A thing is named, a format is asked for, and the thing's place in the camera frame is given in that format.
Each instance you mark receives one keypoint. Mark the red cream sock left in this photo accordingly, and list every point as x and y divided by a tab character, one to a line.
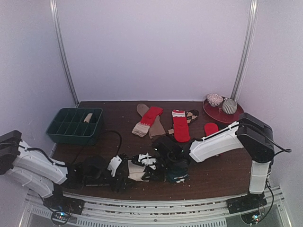
142	127

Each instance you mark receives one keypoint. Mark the red sock middle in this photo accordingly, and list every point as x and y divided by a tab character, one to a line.
181	128

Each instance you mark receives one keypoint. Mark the left aluminium corner post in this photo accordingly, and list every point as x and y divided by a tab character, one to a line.
63	56

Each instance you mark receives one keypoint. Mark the dark red round plate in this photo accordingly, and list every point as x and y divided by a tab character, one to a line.
219	115

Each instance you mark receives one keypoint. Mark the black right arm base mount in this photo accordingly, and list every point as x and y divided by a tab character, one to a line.
246	202

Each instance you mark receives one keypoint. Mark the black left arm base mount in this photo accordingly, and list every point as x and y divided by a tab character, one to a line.
65	204

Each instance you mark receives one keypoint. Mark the tan beige sock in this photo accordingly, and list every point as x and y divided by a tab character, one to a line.
156	129

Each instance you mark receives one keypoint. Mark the green compartment organizer tray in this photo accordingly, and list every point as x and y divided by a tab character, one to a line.
67	127

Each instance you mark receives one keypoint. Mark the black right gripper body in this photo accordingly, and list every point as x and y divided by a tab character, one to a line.
155	170

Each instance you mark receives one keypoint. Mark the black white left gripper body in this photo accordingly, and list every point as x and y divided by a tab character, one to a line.
116	188

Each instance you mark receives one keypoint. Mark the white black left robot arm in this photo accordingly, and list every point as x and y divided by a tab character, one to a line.
33	168

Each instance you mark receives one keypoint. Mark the striped grey cup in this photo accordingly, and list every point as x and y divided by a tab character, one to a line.
229	106

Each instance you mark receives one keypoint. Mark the patterned small bowl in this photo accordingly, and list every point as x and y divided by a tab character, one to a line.
214	99

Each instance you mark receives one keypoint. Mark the brown argyle sock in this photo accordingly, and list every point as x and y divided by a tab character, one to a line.
191	116

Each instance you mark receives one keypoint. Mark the red sock right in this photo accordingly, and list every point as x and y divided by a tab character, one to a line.
210	128

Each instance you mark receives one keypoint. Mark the rolled beige sock in tray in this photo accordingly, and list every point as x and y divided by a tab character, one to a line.
88	118

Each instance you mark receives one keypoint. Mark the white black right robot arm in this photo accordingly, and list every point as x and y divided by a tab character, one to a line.
248	133

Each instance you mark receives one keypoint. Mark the aluminium corner post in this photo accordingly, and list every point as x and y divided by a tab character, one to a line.
248	42
63	56

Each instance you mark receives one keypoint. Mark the dark teal sock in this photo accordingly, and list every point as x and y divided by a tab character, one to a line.
177	175

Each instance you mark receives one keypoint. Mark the aluminium front rail frame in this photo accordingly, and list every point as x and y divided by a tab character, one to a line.
212	212

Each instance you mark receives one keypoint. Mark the cream brown striped sock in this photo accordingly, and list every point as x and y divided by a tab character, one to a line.
136	172

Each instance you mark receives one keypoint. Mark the right aluminium corner post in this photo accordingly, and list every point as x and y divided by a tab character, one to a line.
248	42

